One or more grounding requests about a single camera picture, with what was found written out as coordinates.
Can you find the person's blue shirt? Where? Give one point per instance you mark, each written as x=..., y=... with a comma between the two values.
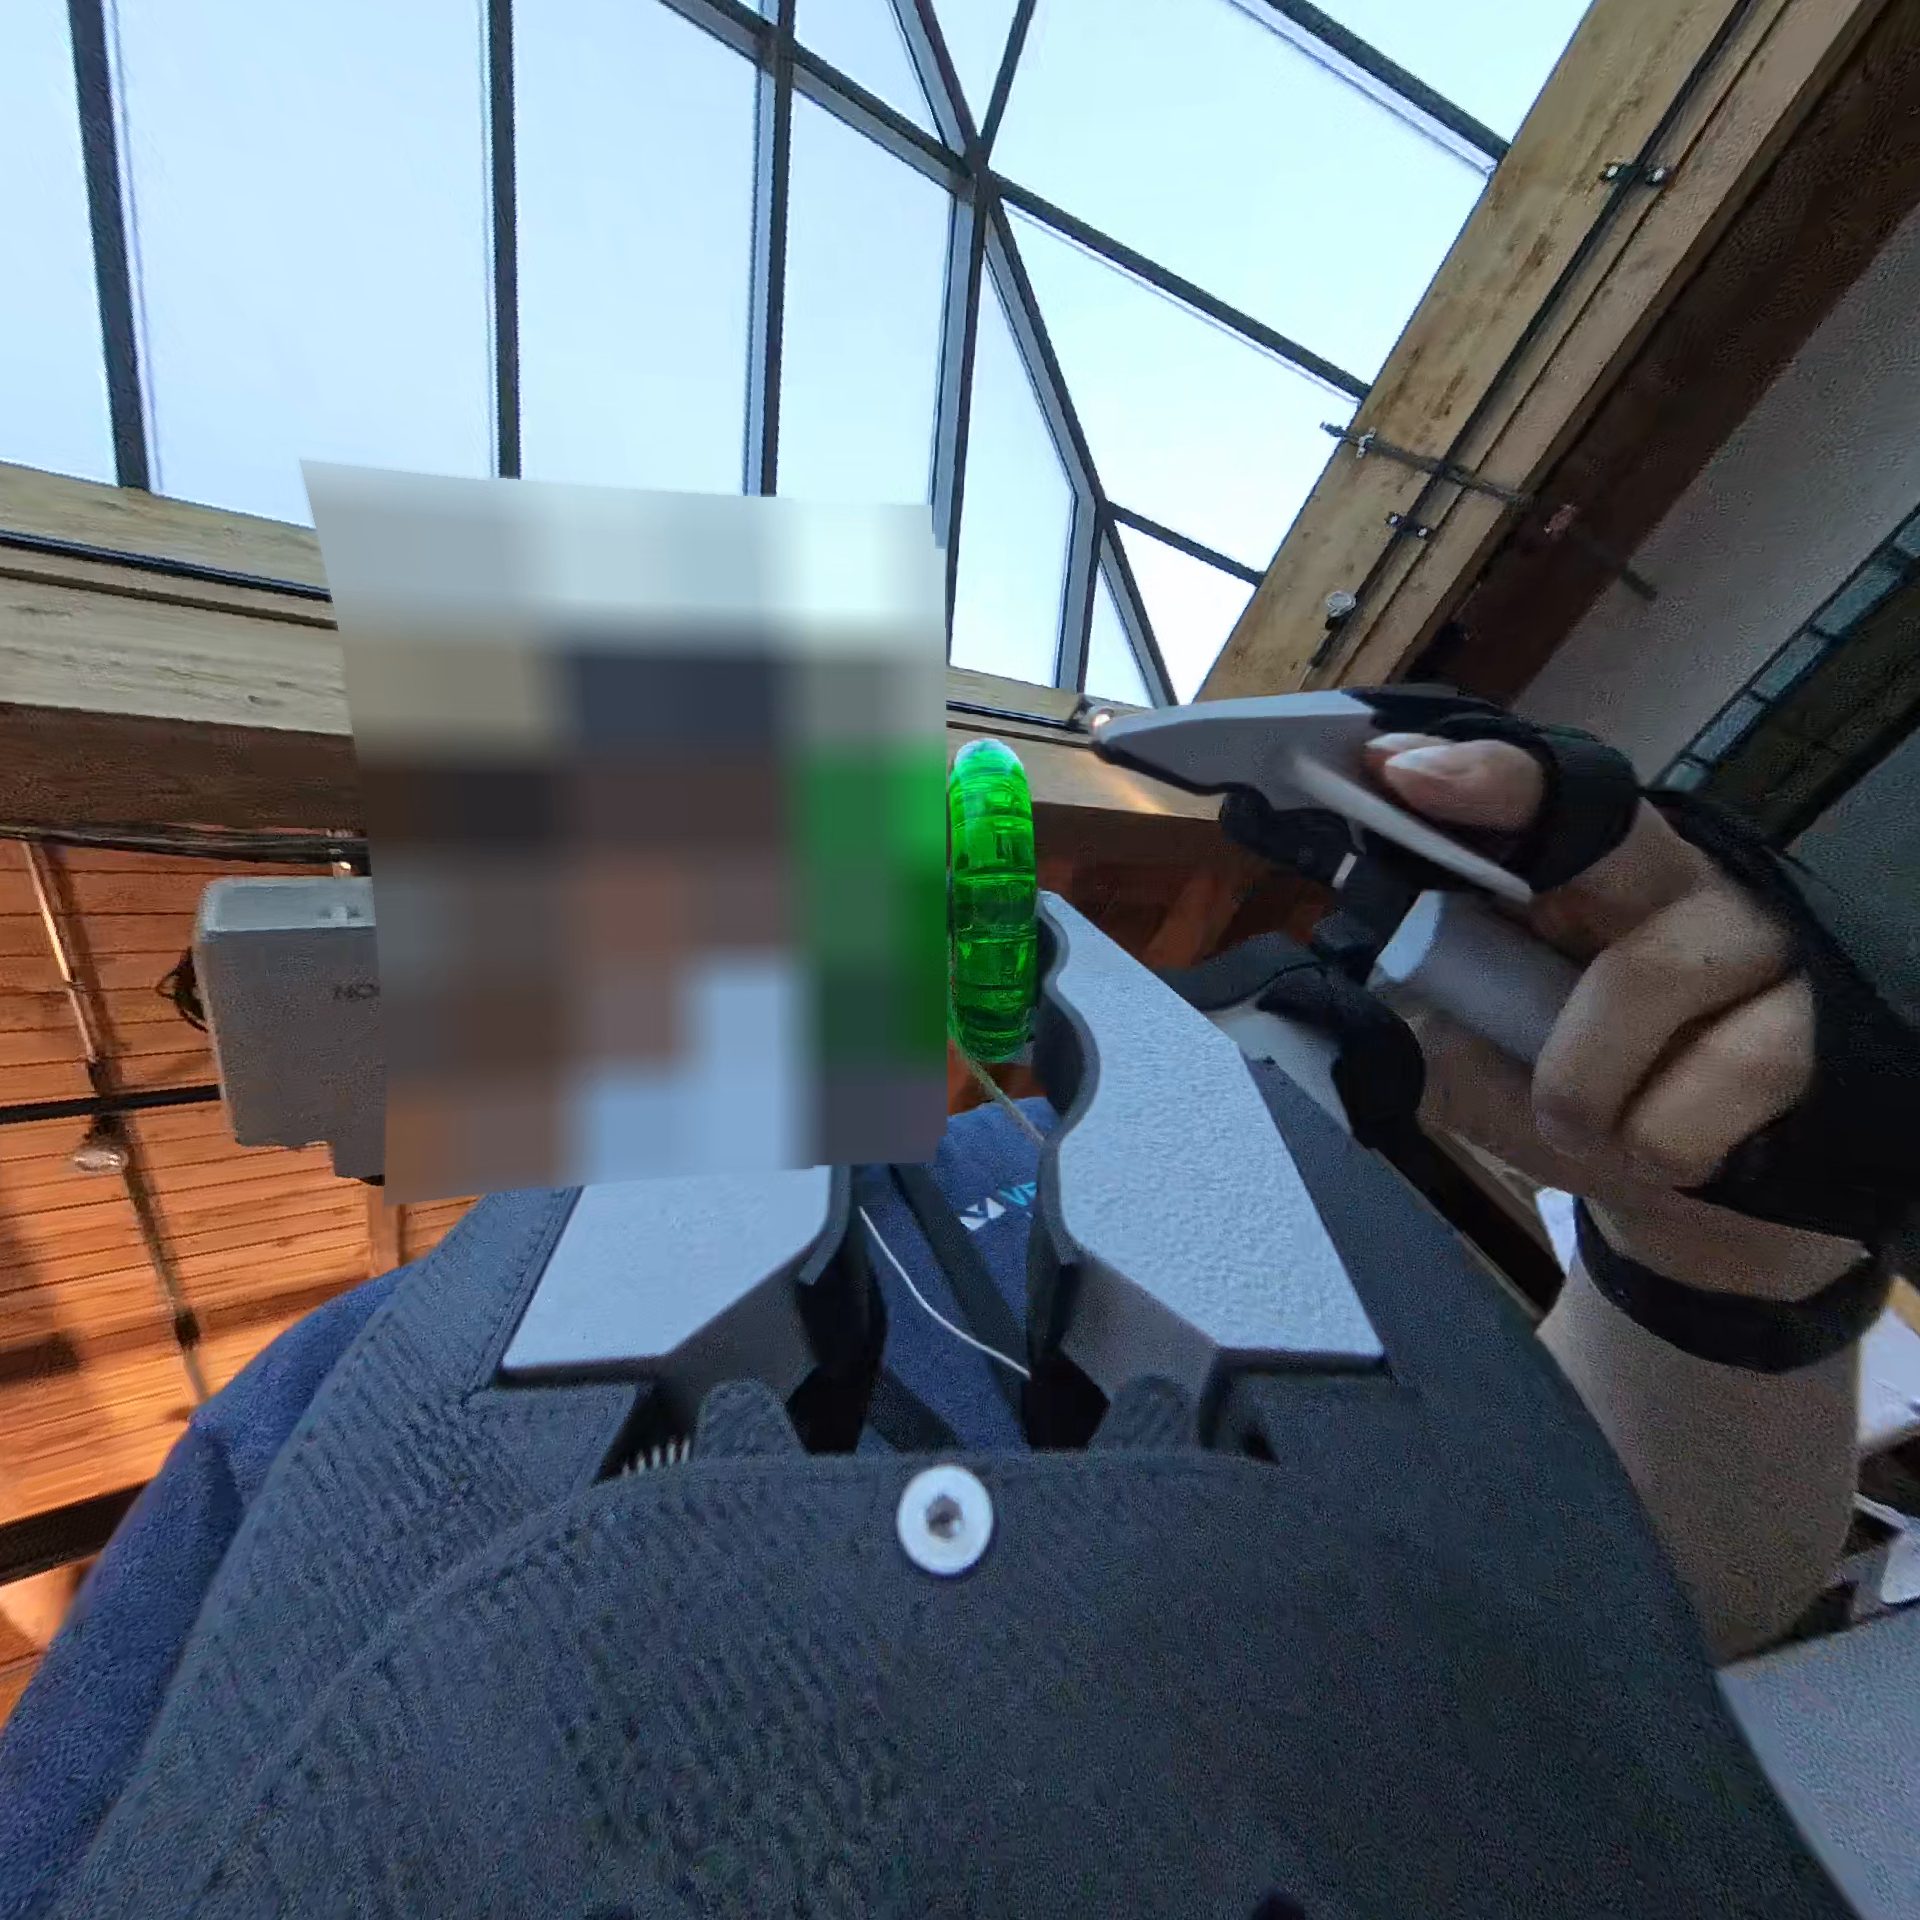
x=225, y=1424

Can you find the ceiling spotlight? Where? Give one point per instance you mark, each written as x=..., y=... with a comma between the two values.
x=102, y=1153

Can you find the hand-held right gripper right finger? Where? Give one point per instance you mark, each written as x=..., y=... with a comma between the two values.
x=1185, y=1201

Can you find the white ceiling-mounted box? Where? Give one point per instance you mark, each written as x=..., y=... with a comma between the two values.
x=284, y=1020

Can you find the person's left forearm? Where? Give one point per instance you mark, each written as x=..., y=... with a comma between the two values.
x=1695, y=1470

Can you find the green transparent yoyo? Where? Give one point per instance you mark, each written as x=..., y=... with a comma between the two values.
x=990, y=901

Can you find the skylight window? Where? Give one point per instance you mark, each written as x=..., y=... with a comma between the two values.
x=300, y=224

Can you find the dark framed wall window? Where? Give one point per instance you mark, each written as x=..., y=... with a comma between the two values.
x=1845, y=630

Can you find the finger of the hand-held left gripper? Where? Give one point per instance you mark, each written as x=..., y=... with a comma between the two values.
x=1245, y=743

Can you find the person's left hand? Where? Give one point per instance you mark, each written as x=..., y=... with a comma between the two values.
x=1681, y=1020

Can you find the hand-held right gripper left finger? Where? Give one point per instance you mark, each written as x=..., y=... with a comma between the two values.
x=675, y=1275

